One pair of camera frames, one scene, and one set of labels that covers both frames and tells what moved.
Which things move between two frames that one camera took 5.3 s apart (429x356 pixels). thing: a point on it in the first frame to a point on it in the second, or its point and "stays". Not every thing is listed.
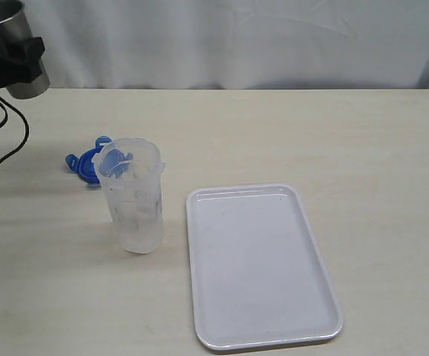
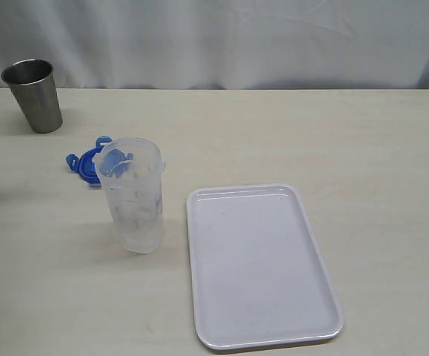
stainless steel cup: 8,20 to 33,85
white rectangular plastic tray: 258,276 stays
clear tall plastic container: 130,170 stays
